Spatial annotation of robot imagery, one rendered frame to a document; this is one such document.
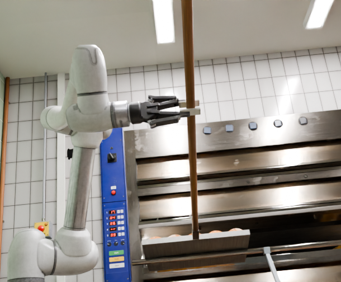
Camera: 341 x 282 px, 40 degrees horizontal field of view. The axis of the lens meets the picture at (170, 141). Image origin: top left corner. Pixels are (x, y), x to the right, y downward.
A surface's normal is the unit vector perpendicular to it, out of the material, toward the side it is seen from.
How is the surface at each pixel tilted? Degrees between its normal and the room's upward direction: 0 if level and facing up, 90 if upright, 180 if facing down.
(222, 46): 180
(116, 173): 90
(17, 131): 90
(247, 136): 90
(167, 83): 90
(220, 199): 70
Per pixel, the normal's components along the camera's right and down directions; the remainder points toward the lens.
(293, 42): 0.09, 0.92
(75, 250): 0.47, 0.00
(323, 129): -0.04, -0.38
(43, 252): 0.53, -0.41
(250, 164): -0.07, -0.68
